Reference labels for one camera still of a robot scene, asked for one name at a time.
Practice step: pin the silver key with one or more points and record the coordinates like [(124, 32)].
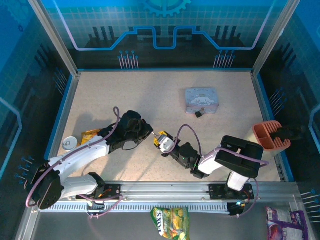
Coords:
[(156, 134)]

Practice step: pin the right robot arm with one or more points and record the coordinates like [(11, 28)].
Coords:
[(240, 155)]

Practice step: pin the yellow snack bag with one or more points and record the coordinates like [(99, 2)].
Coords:
[(90, 136)]

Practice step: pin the white pull-tab can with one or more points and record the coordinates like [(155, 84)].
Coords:
[(70, 144)]

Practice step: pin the green snack bag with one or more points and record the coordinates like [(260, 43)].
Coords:
[(170, 223)]

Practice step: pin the orange slotted rack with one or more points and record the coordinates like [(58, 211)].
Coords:
[(267, 136)]

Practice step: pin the black tool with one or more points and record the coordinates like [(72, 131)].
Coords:
[(287, 132)]

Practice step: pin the purple snack bag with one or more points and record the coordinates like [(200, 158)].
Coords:
[(285, 225)]

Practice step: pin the aluminium mounting rail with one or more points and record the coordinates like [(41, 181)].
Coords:
[(162, 190)]

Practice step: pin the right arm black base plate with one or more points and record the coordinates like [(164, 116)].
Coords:
[(217, 191)]

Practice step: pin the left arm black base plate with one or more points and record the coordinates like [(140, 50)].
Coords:
[(112, 190)]

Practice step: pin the aluminium side rail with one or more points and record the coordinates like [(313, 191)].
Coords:
[(63, 125), (261, 100)]

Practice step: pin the aluminium frame post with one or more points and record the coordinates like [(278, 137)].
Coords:
[(273, 37), (55, 37)]

